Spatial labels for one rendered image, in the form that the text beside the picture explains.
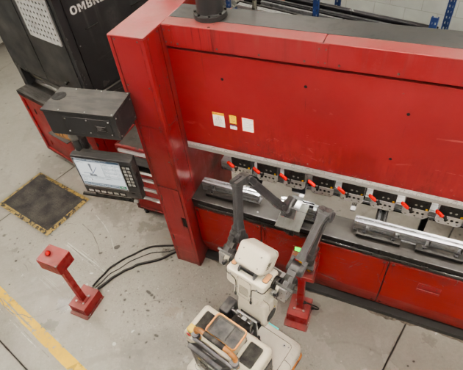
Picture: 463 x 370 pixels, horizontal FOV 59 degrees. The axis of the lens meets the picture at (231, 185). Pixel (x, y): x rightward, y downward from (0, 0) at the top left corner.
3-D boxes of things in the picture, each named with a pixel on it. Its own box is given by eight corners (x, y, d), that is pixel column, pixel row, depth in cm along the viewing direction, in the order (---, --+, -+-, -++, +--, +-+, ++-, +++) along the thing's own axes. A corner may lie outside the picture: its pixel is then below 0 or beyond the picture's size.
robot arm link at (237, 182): (226, 174, 246) (236, 179, 238) (245, 169, 253) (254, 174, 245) (229, 239, 263) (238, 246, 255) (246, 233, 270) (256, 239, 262)
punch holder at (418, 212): (400, 213, 268) (406, 197, 256) (402, 204, 274) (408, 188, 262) (425, 219, 263) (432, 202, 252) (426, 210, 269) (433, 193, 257)
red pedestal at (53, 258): (70, 313, 369) (29, 262, 309) (87, 289, 384) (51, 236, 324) (87, 321, 362) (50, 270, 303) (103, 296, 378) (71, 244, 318)
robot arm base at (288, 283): (274, 283, 237) (292, 294, 232) (280, 270, 237) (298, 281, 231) (279, 283, 245) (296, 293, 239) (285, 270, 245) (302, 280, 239)
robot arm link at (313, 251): (317, 208, 246) (334, 215, 243) (320, 202, 250) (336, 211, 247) (299, 257, 272) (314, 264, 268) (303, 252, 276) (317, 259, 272)
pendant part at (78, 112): (85, 200, 311) (37, 109, 250) (100, 178, 327) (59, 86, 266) (146, 210, 299) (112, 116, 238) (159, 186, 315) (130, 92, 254)
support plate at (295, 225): (274, 226, 293) (274, 225, 292) (286, 200, 309) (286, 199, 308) (298, 233, 287) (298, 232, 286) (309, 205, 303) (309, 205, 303)
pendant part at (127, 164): (87, 191, 298) (68, 155, 272) (94, 180, 305) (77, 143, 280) (142, 200, 287) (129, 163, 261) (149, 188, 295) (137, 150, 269)
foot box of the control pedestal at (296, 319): (283, 324, 345) (283, 318, 336) (291, 299, 360) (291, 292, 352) (306, 332, 339) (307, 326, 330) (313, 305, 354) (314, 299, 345)
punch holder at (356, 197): (339, 199, 281) (342, 182, 270) (342, 190, 287) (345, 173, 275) (361, 204, 277) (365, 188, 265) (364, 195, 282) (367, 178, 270)
